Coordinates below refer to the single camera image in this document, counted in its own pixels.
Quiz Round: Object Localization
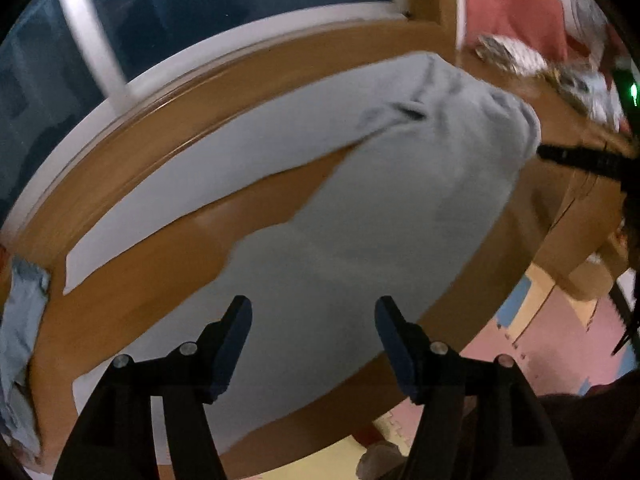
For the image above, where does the pink white curtain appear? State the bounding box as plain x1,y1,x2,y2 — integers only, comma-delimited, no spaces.
459,0,610,66

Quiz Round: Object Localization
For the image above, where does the patterned folded cloth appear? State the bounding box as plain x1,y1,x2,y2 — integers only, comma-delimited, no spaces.
475,35,623,132

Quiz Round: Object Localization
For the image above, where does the light blue denim garment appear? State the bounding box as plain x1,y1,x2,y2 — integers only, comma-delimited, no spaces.
1,257,50,456

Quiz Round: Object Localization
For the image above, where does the grey knit sweater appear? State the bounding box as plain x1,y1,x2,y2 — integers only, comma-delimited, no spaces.
65,52,540,450

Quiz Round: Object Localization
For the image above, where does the white framed window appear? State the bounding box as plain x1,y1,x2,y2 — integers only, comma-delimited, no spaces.
1,0,409,236

